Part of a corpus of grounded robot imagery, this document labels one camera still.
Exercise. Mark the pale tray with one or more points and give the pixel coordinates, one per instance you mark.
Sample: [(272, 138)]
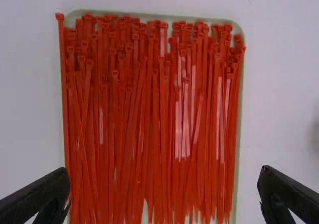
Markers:
[(170, 32)]

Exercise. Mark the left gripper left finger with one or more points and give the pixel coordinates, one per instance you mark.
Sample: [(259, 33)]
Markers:
[(30, 196)]

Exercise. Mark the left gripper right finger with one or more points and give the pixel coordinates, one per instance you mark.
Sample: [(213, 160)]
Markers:
[(294, 196)]

